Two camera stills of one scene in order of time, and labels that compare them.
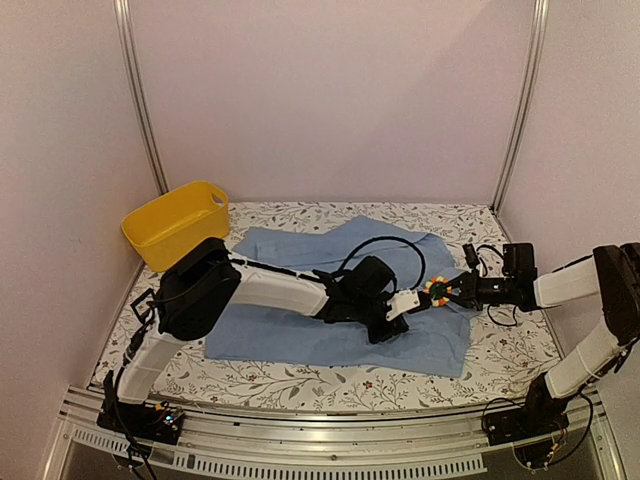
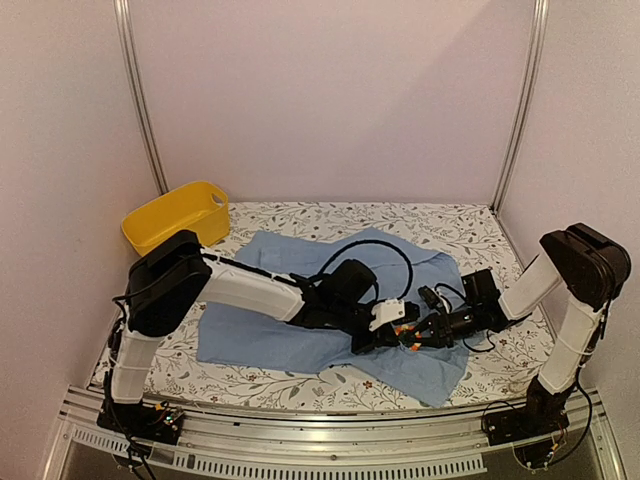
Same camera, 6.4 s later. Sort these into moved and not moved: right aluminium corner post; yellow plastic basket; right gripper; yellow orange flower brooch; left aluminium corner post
Moved: yellow orange flower brooch; right gripper
Not moved: right aluminium corner post; left aluminium corner post; yellow plastic basket
